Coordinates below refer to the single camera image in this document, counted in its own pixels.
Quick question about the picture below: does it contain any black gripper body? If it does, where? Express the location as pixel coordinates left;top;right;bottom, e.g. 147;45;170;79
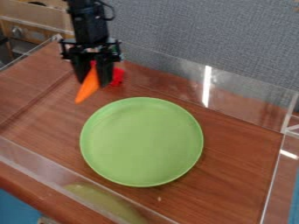
59;38;123;62

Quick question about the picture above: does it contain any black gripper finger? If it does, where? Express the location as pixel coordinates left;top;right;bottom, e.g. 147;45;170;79
71;55;91;83
97;55;114;88

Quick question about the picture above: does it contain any orange toy carrot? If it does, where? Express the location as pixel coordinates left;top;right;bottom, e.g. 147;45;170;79
75;65;99;104

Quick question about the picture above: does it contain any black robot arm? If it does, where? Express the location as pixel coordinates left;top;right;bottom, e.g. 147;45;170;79
59;0;123;88

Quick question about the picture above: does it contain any red plastic block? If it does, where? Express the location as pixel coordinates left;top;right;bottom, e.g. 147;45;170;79
90;59;127;88

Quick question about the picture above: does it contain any cardboard box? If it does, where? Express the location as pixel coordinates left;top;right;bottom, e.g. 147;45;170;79
0;0;73;31

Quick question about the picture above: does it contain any wooden shelf unit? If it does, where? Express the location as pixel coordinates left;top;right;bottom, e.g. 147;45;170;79
0;16;74;71

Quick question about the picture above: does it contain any green round plate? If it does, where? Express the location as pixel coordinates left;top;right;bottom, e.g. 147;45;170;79
79;97;204;187

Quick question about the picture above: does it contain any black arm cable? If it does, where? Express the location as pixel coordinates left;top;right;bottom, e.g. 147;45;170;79
95;0;118;22

